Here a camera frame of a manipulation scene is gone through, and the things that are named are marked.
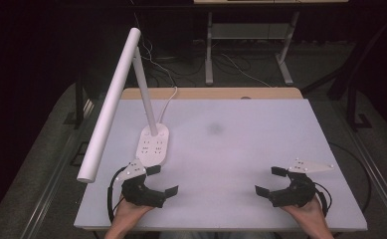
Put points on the grey metal stand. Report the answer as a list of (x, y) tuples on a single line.
[(209, 59)]

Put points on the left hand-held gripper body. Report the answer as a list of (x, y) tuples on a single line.
[(141, 195)]

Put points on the metal floor rail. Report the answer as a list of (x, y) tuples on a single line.
[(53, 179), (376, 172)]

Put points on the white table mat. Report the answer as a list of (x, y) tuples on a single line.
[(234, 149)]

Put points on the person's left hand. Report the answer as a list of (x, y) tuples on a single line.
[(128, 214)]

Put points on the black metal stand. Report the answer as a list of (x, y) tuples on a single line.
[(353, 109), (79, 99)]

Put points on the person's right hand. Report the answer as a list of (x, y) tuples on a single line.
[(310, 215)]

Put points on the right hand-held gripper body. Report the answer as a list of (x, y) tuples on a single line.
[(298, 194)]

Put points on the white desk lamp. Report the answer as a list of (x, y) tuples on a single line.
[(106, 109)]

